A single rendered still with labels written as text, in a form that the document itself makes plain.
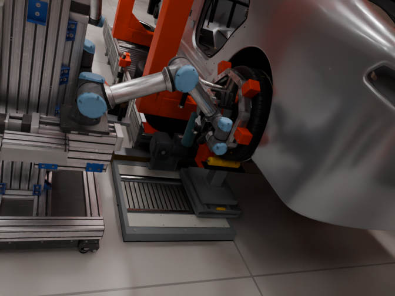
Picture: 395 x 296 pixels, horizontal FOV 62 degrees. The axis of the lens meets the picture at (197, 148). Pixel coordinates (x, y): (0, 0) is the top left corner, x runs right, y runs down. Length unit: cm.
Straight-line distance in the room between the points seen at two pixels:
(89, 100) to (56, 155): 32
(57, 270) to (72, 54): 115
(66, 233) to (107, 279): 35
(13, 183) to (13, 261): 42
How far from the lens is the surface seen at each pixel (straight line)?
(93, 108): 146
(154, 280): 211
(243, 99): 204
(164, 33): 240
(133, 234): 219
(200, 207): 247
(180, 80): 146
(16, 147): 160
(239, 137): 199
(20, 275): 203
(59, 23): 169
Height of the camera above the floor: 164
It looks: 28 degrees down
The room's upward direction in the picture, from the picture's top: 22 degrees clockwise
